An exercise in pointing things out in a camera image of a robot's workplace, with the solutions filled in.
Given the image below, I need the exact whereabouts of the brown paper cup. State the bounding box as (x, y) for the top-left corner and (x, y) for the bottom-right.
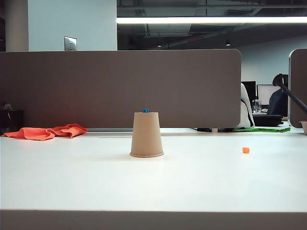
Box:
(130, 111), (165, 158)

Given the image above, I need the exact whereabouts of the wide brown divider panel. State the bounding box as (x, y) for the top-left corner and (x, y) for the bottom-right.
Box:
(0, 48), (242, 129)

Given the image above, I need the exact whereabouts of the dark computer monitor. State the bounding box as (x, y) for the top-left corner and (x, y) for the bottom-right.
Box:
(242, 80), (257, 106)

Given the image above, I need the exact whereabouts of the clear water bottle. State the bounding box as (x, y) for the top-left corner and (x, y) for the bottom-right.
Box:
(252, 99), (262, 114)

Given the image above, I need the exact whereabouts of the black flat case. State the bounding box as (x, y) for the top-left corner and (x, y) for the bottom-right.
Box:
(253, 114), (284, 127)

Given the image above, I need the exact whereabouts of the orange cloth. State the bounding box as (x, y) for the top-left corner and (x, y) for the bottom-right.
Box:
(1, 123), (88, 141)

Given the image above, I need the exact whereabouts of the seated person in dark shirt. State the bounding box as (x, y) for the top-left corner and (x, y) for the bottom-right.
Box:
(266, 88), (290, 122)

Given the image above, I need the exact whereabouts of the black pole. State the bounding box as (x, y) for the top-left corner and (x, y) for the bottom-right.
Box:
(273, 73), (307, 110)

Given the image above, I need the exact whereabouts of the dark box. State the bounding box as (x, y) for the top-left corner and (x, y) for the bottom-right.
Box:
(0, 109), (25, 135)

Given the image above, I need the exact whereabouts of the brown divider panel white edge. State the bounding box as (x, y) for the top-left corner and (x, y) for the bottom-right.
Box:
(288, 48), (307, 128)

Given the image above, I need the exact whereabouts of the white bag with black strap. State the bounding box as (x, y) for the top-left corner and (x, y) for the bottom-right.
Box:
(240, 82), (256, 129)

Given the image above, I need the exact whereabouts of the metal wall outlet plate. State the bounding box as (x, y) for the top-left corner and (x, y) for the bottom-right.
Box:
(64, 35), (78, 51)

